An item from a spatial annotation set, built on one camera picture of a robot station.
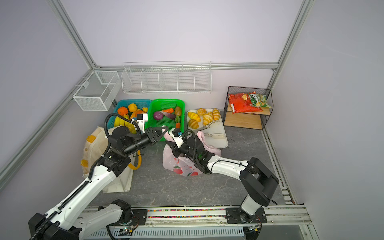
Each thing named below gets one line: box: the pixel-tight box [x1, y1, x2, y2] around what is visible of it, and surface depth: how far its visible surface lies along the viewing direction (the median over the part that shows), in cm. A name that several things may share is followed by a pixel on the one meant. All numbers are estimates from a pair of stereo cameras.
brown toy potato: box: [174, 106, 182, 117], surface depth 117 cm
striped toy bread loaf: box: [187, 112, 201, 122], surface depth 117 cm
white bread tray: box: [187, 109, 228, 149], surface depth 111 cm
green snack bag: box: [248, 93, 272, 109], surface depth 99 cm
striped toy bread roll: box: [188, 119, 199, 130], surface depth 111 cm
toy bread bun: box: [196, 108, 207, 116], surface depth 118 cm
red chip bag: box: [228, 91, 263, 114], surface depth 99 cm
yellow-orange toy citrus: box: [128, 103, 138, 113], surface depth 114 cm
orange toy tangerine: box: [117, 106, 129, 116], surface depth 111 cm
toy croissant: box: [202, 111, 214, 126], surface depth 114 cm
